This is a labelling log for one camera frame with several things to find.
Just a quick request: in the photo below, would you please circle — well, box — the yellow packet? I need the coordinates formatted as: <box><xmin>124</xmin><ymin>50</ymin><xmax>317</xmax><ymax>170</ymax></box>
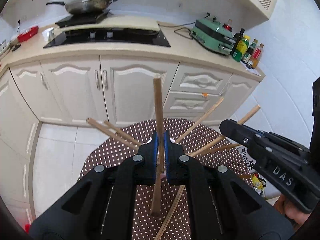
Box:
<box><xmin>251</xmin><ymin>174</ymin><xmax>267</xmax><ymax>195</ymax></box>

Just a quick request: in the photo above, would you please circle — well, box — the green electric cooker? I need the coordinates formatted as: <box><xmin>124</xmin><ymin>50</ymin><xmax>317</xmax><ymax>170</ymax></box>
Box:
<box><xmin>189</xmin><ymin>19</ymin><xmax>237</xmax><ymax>55</ymax></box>

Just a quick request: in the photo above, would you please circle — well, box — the black glass gas hob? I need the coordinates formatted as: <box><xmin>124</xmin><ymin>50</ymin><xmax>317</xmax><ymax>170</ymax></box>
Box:
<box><xmin>43</xmin><ymin>27</ymin><xmax>172</xmax><ymax>49</ymax></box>

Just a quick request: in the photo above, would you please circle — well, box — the white printed bag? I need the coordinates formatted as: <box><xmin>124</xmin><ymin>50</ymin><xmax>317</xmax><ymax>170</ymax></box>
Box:
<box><xmin>240</xmin><ymin>147</ymin><xmax>262</xmax><ymax>178</ymax></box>

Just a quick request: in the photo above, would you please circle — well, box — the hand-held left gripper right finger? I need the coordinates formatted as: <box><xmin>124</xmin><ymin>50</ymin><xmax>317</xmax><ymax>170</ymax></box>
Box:
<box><xmin>164</xmin><ymin>131</ymin><xmax>294</xmax><ymax>240</ymax></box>

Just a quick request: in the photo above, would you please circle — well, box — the yellow label bottle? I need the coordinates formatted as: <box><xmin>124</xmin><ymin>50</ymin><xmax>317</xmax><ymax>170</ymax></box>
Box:
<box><xmin>234</xmin><ymin>35</ymin><xmax>251</xmax><ymax>63</ymax></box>

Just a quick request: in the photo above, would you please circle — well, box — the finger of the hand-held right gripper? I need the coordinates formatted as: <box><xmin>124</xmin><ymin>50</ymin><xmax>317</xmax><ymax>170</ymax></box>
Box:
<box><xmin>311</xmin><ymin>77</ymin><xmax>320</xmax><ymax>155</ymax></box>
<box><xmin>219</xmin><ymin>119</ymin><xmax>269</xmax><ymax>150</ymax></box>

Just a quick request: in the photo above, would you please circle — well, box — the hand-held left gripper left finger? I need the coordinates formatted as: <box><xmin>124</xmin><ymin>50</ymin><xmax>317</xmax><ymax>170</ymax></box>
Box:
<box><xmin>29</xmin><ymin>131</ymin><xmax>160</xmax><ymax>240</ymax></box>

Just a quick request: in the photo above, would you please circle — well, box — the white mug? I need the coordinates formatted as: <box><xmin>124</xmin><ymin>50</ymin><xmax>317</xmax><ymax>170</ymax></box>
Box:
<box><xmin>42</xmin><ymin>27</ymin><xmax>55</xmax><ymax>43</ymax></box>

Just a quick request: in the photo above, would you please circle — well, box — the dark soy sauce bottle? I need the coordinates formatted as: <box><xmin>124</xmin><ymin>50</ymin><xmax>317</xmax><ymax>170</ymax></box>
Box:
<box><xmin>241</xmin><ymin>39</ymin><xmax>258</xmax><ymax>64</ymax></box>

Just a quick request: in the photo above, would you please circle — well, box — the orange red sauce bottle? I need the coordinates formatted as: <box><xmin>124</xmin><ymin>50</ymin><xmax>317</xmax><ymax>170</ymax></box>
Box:
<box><xmin>247</xmin><ymin>43</ymin><xmax>265</xmax><ymax>70</ymax></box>

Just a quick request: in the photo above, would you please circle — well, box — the dark green oil bottle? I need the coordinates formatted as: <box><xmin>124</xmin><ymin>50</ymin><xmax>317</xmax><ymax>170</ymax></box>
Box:
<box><xmin>230</xmin><ymin>28</ymin><xmax>246</xmax><ymax>58</ymax></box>

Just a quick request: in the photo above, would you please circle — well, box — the black power cord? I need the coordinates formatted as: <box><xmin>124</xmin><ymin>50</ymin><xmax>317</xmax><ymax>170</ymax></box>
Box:
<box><xmin>160</xmin><ymin>21</ymin><xmax>200</xmax><ymax>40</ymax></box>

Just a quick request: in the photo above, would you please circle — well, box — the steel wok with lid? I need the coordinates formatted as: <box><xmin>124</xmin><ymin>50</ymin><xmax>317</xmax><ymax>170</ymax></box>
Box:
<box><xmin>46</xmin><ymin>0</ymin><xmax>122</xmax><ymax>15</ymax></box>

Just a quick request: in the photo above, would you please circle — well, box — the brown polka dot tablecloth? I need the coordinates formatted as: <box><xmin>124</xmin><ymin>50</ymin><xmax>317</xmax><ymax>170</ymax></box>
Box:
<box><xmin>77</xmin><ymin>117</ymin><xmax>253</xmax><ymax>240</ymax></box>

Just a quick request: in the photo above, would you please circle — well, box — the bunch of wooden chopsticks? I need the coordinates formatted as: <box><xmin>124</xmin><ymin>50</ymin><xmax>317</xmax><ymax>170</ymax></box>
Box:
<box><xmin>86</xmin><ymin>96</ymin><xmax>261</xmax><ymax>240</ymax></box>

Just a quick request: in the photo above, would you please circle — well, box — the person's right hand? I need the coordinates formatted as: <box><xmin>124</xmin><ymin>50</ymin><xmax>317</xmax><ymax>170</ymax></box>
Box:
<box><xmin>273</xmin><ymin>194</ymin><xmax>309</xmax><ymax>230</ymax></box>

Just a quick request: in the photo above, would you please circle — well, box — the black induction cooker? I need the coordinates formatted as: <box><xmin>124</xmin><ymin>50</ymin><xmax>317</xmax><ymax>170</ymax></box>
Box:
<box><xmin>55</xmin><ymin>9</ymin><xmax>112</xmax><ymax>28</ymax></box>

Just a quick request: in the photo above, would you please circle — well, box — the single wooden chopstick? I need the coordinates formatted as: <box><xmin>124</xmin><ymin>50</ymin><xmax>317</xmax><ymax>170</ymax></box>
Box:
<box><xmin>150</xmin><ymin>77</ymin><xmax>165</xmax><ymax>217</ymax></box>

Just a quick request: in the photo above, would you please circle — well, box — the beige kitchen countertop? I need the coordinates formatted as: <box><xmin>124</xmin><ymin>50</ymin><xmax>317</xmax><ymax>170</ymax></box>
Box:
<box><xmin>0</xmin><ymin>15</ymin><xmax>266</xmax><ymax>80</ymax></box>

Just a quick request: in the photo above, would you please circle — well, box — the red plastic basket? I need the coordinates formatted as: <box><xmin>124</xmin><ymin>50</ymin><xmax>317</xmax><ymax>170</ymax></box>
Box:
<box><xmin>17</xmin><ymin>26</ymin><xmax>39</xmax><ymax>43</ymax></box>

